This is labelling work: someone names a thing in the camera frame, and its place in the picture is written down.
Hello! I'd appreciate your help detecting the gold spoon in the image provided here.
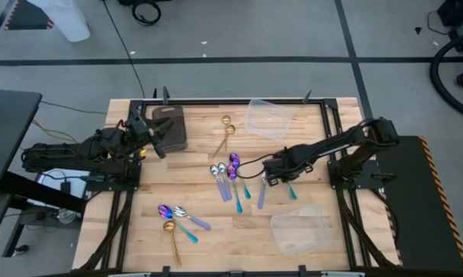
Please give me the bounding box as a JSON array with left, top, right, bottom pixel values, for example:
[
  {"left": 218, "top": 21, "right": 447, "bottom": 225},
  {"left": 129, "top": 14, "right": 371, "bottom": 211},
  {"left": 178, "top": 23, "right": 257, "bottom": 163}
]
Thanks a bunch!
[
  {"left": 162, "top": 219, "right": 183, "bottom": 269},
  {"left": 212, "top": 124, "right": 237, "bottom": 159},
  {"left": 221, "top": 115, "right": 232, "bottom": 152}
]

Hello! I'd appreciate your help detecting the black hazard-striped mat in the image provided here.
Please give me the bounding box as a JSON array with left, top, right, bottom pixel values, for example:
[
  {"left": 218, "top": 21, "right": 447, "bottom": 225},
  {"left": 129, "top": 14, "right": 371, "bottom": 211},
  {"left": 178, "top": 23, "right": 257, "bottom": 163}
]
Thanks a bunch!
[{"left": 3, "top": 0, "right": 55, "bottom": 31}]

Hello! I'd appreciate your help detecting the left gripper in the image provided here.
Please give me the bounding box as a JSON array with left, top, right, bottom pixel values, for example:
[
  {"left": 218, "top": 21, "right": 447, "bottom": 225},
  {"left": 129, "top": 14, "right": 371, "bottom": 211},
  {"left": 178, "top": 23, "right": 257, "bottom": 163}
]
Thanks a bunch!
[{"left": 125, "top": 111, "right": 175, "bottom": 159}]

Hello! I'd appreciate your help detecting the black floor cable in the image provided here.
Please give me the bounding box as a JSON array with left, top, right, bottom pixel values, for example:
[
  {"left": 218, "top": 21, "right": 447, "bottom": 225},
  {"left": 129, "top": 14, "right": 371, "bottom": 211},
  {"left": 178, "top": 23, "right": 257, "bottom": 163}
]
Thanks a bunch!
[{"left": 102, "top": 0, "right": 147, "bottom": 99}]

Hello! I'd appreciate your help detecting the black equipment case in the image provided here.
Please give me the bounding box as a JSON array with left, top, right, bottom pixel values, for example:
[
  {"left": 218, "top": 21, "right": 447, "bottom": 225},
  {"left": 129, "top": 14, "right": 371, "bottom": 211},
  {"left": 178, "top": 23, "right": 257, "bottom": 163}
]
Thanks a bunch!
[{"left": 435, "top": 0, "right": 463, "bottom": 53}]

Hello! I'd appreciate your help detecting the white board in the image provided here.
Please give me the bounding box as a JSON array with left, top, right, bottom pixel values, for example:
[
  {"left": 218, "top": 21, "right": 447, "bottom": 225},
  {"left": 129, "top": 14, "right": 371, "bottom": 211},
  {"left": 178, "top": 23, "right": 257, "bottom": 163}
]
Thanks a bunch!
[{"left": 35, "top": 169, "right": 91, "bottom": 211}]

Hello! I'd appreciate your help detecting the coiled black cable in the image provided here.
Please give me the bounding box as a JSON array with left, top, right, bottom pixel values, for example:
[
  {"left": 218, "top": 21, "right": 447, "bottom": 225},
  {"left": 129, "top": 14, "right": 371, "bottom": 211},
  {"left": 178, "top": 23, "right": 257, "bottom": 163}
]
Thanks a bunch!
[{"left": 130, "top": 0, "right": 162, "bottom": 27}]

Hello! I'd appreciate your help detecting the dark grey plastic container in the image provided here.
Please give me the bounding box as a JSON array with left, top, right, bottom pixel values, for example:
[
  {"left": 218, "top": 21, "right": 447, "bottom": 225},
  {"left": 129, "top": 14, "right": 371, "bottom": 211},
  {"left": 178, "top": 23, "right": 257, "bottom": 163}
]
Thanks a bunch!
[{"left": 151, "top": 105, "right": 189, "bottom": 153}]

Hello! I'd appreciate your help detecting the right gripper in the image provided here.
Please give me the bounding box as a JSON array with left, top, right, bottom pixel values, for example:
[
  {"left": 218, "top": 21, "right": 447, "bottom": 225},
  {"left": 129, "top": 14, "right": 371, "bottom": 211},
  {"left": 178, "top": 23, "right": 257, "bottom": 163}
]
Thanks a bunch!
[{"left": 262, "top": 152, "right": 296, "bottom": 188}]

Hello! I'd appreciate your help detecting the clear plastic container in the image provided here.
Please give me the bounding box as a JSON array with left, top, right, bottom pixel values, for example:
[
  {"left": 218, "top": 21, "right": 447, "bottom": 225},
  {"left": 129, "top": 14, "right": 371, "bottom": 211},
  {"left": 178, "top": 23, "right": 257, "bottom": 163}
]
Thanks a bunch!
[
  {"left": 270, "top": 205, "right": 331, "bottom": 255},
  {"left": 243, "top": 98, "right": 294, "bottom": 142}
]

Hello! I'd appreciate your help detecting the black aluminium table frame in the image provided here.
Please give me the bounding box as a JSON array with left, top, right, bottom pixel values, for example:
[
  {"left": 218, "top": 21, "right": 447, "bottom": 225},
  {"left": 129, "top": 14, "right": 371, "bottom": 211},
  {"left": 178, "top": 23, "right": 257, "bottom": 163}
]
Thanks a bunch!
[{"left": 77, "top": 98, "right": 400, "bottom": 277}]

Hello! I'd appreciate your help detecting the white plastic object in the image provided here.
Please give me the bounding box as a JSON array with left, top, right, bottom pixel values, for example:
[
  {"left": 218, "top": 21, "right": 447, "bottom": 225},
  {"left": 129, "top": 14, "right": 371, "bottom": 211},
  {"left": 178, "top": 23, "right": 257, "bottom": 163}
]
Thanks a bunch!
[{"left": 26, "top": 0, "right": 91, "bottom": 43}]

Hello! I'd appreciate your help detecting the black desk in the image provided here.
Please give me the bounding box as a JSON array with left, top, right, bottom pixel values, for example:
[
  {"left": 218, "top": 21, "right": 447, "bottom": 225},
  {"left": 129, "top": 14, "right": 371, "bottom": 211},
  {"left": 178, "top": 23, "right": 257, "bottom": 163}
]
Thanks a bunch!
[{"left": 0, "top": 88, "right": 87, "bottom": 258}]

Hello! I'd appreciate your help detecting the thick black hose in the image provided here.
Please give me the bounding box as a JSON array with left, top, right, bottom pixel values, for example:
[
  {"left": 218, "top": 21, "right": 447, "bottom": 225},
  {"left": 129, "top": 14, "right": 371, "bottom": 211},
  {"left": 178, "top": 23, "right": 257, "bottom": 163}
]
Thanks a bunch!
[{"left": 429, "top": 32, "right": 463, "bottom": 123}]

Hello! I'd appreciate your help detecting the black hazard-striped platform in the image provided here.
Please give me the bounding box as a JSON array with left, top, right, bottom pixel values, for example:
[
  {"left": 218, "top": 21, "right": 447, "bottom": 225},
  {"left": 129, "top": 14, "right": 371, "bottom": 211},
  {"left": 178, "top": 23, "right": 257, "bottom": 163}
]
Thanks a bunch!
[{"left": 375, "top": 134, "right": 463, "bottom": 273}]

